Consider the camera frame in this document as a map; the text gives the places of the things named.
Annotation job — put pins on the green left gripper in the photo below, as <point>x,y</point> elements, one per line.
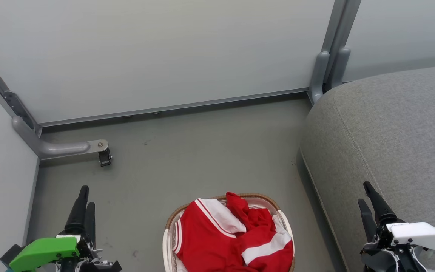
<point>43,252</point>

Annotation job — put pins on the short grey partition foot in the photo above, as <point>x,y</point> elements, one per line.
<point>318,75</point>

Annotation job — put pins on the grey post with black plate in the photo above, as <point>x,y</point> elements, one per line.
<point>11,102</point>

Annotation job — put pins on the grey fabric sofa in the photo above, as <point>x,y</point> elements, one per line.
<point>383,136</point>

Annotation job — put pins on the black caster wheel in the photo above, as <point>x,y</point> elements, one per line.
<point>105,158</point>

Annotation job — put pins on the long grey partition foot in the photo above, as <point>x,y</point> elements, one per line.
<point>57,148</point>

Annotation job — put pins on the grey partition post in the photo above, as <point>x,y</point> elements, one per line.
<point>338,26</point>

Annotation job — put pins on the red and white garment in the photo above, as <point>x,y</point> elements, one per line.
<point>206,241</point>

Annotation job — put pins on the grey partition bottom rail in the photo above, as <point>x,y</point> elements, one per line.
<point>172,106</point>

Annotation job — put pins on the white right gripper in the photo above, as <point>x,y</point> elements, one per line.
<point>415,236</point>

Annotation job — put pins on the white wicker-rimmed laundry basket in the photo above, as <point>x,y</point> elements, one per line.
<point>169,245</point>

